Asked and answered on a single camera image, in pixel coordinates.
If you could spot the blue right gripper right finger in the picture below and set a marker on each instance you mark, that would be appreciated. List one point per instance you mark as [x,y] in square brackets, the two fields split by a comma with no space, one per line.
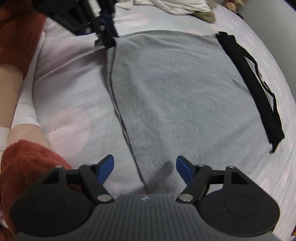
[185,169]

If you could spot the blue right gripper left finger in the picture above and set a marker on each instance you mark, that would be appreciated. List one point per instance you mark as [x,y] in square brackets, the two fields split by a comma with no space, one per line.
[104,168]

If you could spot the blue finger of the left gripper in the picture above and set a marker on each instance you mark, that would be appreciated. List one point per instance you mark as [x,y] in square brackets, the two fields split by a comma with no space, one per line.
[105,30]

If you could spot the grey knit garment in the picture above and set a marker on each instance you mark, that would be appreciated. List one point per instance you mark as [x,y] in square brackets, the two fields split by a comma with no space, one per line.
[178,94]

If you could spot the black garment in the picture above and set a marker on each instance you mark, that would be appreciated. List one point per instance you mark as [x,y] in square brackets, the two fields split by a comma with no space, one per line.
[262,95]

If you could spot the white clothes pile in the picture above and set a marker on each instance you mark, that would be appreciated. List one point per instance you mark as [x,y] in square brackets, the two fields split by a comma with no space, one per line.
[198,8]

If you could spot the polka dot bed sheet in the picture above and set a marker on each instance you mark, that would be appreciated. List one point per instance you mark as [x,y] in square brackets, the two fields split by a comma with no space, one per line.
[76,115]

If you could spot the red fleece sleeve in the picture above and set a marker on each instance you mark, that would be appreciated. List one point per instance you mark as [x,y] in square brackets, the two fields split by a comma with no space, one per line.
[25,153]

